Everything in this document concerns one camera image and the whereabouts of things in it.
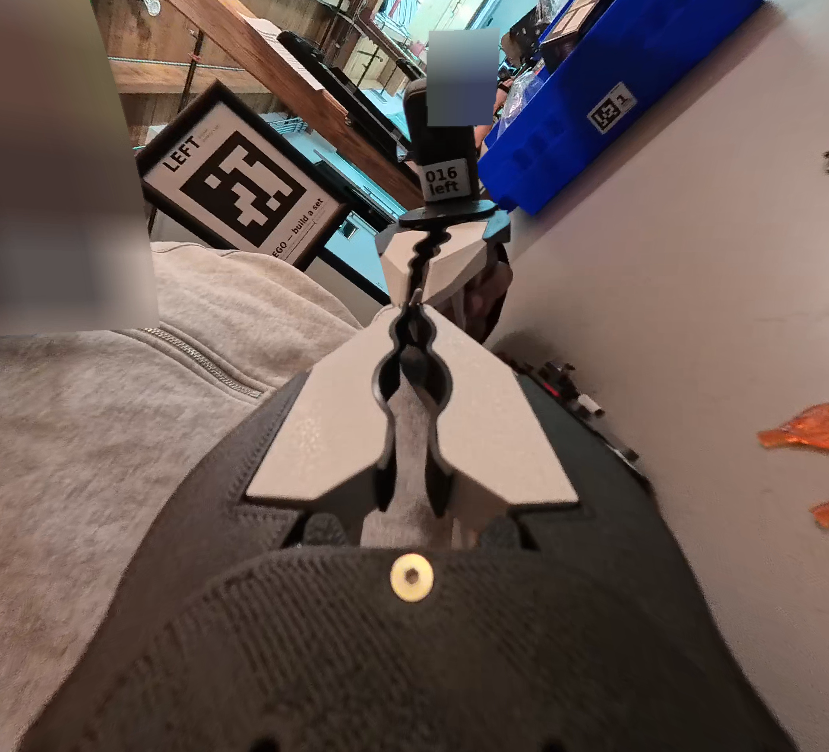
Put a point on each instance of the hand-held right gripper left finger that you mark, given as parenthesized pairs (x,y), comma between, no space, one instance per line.
(324,428)

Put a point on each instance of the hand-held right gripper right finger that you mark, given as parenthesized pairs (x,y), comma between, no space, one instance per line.
(492,428)

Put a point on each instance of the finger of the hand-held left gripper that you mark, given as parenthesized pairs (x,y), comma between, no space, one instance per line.
(400,263)
(460,259)

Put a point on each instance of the black lego motorcycle model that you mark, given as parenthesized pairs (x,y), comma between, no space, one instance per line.
(570,386)

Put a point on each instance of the large orange lego flame piece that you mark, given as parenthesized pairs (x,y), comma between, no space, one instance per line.
(796,428)

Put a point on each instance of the orange translucent lego piece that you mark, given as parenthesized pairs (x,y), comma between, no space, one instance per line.
(821,513)

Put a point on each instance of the person's left hand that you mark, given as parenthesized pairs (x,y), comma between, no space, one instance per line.
(486,305)

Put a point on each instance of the framed marker sign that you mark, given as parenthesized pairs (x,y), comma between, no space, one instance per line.
(239,182)

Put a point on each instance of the person's grey hoodie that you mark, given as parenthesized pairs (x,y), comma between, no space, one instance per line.
(129,441)

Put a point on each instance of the black box with labels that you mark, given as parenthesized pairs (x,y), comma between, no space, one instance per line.
(576,20)

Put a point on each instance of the blue plastic bin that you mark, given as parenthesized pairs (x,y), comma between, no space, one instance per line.
(647,52)

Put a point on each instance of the wooden beam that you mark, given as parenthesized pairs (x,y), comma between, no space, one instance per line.
(214,13)

